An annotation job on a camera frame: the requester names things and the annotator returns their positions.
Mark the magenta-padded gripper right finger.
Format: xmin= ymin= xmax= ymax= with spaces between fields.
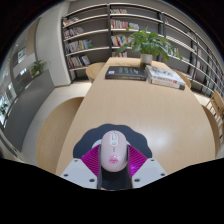
xmin=126 ymin=143 xmax=168 ymax=190

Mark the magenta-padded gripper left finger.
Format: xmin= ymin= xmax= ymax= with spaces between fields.
xmin=60 ymin=143 xmax=104 ymax=190

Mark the pale pink computer mouse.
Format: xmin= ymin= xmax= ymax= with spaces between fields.
xmin=99 ymin=130 xmax=129 ymax=173

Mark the grey low partition counter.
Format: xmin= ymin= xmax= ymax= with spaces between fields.
xmin=3 ymin=69 xmax=56 ymax=151

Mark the white book with dark spine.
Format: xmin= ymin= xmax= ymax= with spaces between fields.
xmin=148 ymin=77 xmax=186 ymax=91

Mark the wooden chairs and tables group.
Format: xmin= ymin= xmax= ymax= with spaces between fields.
xmin=204 ymin=89 xmax=224 ymax=118

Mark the white illustrated book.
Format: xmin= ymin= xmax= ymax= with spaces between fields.
xmin=145 ymin=64 xmax=186 ymax=86

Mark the black hardcover book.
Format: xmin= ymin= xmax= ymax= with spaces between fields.
xmin=105 ymin=65 xmax=148 ymax=82

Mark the small leafy floor plant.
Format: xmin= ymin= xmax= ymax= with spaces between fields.
xmin=29 ymin=59 xmax=49 ymax=78

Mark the green potted plant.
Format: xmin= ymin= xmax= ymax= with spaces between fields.
xmin=114 ymin=27 xmax=183 ymax=70

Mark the grey bookshelf unit with books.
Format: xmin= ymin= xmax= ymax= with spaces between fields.
xmin=60 ymin=2 xmax=224 ymax=98

